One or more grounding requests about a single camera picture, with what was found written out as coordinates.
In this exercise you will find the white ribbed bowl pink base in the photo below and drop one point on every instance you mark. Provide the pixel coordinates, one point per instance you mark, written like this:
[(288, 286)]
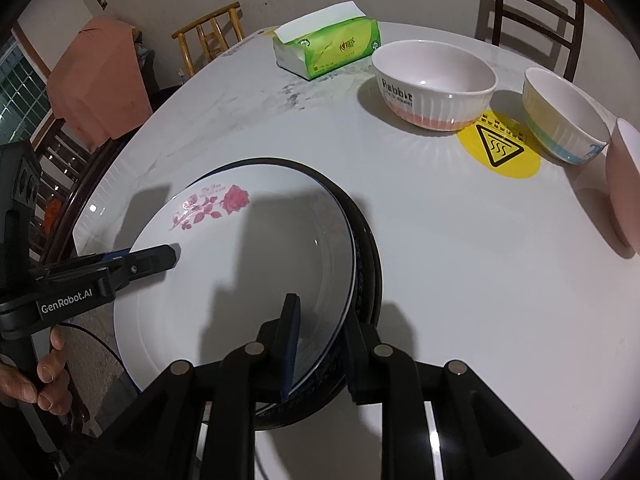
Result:
[(430, 95)]

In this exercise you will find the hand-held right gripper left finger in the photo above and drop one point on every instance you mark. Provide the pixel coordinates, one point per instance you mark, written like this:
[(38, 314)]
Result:
[(290, 350)]

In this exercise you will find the dark wooden slat chair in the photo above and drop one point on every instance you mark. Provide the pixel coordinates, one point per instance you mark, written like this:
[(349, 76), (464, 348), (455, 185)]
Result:
[(540, 15)]

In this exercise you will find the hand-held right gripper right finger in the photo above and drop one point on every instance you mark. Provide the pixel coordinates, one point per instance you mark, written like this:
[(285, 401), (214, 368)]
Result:
[(354, 360)]

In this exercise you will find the green tissue pack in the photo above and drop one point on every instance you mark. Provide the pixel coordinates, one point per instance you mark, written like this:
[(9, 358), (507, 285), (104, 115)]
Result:
[(340, 47)]

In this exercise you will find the bamboo chair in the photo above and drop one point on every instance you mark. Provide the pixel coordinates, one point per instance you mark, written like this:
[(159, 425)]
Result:
[(210, 30)]

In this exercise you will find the large blue floral plate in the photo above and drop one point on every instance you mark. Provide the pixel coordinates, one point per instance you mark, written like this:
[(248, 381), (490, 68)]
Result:
[(376, 270)]

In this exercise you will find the round yellow warning sticker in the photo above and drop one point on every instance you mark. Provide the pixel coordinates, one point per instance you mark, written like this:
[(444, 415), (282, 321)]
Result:
[(505, 152)]

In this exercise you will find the orange cloth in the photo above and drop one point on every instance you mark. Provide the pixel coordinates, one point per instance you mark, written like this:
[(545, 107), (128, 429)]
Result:
[(100, 85)]

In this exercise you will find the plain pink bowl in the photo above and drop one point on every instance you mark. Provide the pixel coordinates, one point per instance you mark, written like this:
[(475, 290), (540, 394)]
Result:
[(625, 185)]

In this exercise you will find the white ribbed bowl yellow blue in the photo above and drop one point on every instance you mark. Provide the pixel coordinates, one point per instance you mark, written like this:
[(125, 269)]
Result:
[(560, 120)]

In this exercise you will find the white plate with pink roses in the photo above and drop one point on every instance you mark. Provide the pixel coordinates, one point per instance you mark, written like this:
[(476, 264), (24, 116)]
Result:
[(225, 285)]

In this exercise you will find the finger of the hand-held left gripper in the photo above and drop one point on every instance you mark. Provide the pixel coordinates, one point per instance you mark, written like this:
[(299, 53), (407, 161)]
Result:
[(70, 269), (145, 262)]

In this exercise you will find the person's left hand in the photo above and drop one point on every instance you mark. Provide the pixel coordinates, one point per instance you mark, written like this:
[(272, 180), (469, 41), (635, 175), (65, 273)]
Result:
[(55, 385)]

